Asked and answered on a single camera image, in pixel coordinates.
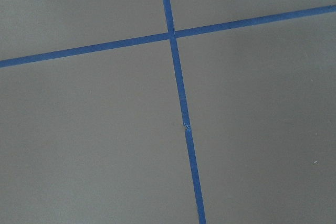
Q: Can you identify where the blue tape line lengthwise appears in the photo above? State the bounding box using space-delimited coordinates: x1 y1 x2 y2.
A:
163 0 206 224

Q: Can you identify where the blue tape line crosswise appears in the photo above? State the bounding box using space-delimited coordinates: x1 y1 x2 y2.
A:
1 5 335 68

